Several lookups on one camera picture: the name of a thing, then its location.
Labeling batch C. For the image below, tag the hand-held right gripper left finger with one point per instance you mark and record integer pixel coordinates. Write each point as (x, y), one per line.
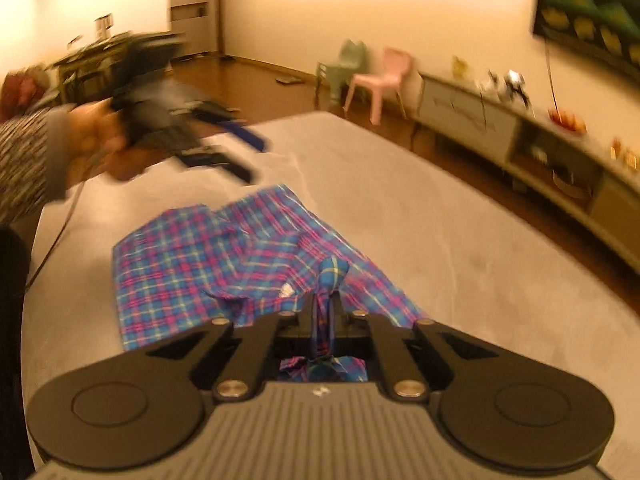
(309, 325)

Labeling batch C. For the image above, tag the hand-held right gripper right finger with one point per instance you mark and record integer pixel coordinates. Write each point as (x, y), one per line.
(339, 325)

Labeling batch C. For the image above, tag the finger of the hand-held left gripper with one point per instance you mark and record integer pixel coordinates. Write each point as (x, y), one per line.
(240, 132)
(225, 162)

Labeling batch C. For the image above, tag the blue pink plaid shirt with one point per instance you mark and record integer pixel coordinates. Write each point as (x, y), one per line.
(175, 270)

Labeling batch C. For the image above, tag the person's left forearm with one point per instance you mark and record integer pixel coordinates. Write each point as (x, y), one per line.
(30, 160)

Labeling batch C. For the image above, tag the person's left hand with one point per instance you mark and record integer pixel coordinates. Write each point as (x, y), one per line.
(95, 135)

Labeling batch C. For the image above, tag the dark side table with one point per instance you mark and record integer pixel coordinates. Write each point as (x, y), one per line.
(85, 60)

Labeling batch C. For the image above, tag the grey door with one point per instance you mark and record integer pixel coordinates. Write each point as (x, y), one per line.
(192, 5)

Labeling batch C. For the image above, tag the green plastic child chair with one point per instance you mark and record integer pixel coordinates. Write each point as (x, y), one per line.
(345, 67)

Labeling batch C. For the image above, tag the reddish brown cushion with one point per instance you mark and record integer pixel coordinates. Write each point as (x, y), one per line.
(22, 92)

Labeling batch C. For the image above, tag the pink plastic child chair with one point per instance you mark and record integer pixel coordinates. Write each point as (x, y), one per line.
(385, 82)

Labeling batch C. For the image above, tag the yellow cup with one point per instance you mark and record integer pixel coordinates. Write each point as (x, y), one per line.
(459, 66)

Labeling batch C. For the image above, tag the black handheld device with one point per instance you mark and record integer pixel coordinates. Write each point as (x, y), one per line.
(515, 85)

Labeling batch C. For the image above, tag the grey low TV cabinet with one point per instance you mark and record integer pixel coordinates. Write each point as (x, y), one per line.
(615, 205)

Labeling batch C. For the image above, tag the plate of fruit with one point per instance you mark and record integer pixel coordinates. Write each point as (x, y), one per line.
(567, 121)

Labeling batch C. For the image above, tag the small amber jar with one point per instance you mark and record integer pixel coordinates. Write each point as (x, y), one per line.
(617, 149)

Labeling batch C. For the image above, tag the round amber jar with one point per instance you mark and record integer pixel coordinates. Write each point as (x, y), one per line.
(633, 157)

